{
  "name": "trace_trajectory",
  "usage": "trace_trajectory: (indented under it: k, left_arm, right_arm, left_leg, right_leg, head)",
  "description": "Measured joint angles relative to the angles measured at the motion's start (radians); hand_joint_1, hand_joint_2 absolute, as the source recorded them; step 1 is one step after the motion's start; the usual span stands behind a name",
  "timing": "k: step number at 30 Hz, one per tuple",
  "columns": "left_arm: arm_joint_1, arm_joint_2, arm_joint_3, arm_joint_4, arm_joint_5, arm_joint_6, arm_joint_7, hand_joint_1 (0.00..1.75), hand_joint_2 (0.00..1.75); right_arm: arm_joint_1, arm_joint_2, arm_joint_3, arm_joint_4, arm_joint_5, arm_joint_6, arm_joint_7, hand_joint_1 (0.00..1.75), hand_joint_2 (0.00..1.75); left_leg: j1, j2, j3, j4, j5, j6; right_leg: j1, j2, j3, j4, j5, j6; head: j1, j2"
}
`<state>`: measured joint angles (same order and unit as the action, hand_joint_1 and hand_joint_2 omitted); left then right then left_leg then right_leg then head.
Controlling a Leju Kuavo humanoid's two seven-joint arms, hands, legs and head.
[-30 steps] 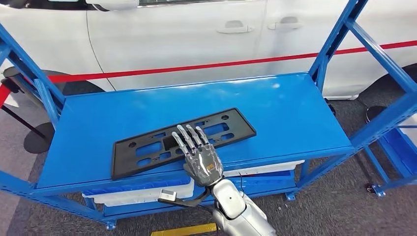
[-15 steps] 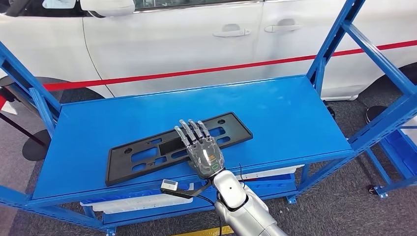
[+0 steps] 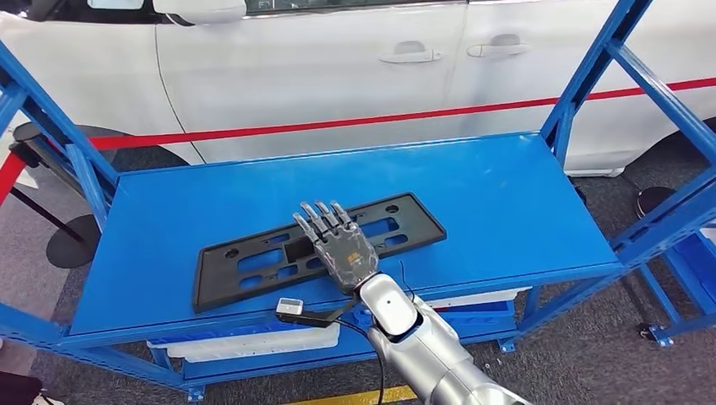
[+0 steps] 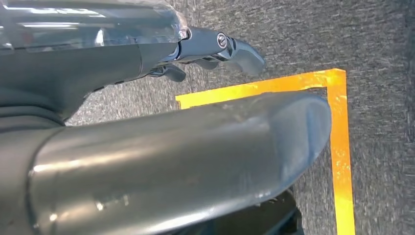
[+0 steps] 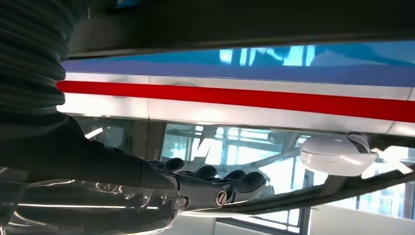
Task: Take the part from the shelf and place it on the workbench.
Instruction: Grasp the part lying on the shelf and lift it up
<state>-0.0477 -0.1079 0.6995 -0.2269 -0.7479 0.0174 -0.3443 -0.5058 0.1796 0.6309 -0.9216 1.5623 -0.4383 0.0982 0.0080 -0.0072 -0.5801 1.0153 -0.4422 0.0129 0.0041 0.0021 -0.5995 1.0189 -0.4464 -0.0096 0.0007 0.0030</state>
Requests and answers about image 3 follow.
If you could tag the white car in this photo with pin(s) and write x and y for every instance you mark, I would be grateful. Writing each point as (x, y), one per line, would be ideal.
(307, 72)

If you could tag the yellow floor tape square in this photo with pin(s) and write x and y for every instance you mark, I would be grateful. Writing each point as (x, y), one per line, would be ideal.
(363, 397)

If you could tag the black plastic plate bracket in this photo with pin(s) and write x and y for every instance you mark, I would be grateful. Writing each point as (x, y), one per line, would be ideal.
(218, 279)

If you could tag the person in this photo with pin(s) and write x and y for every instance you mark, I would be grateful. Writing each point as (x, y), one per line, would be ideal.
(17, 391)

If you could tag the blue metal shelf rack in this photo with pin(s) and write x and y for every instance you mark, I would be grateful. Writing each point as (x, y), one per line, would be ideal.
(503, 195)
(696, 265)

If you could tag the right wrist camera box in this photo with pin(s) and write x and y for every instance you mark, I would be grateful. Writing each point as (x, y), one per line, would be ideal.
(289, 306)

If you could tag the red barrier belt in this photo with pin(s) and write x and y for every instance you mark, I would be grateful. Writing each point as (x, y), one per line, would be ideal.
(335, 120)
(11, 176)

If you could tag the dark round stanchion base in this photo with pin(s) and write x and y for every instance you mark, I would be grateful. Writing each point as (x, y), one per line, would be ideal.
(654, 201)

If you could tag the black stanchion post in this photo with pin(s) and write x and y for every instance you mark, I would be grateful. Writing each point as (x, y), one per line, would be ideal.
(73, 246)

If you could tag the blue plastic crate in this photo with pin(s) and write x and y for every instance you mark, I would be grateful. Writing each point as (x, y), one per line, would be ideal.
(481, 321)
(240, 335)

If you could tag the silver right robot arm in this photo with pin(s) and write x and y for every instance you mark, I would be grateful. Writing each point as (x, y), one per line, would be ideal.
(425, 346)

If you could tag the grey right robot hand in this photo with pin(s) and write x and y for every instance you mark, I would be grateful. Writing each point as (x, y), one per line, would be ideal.
(347, 257)

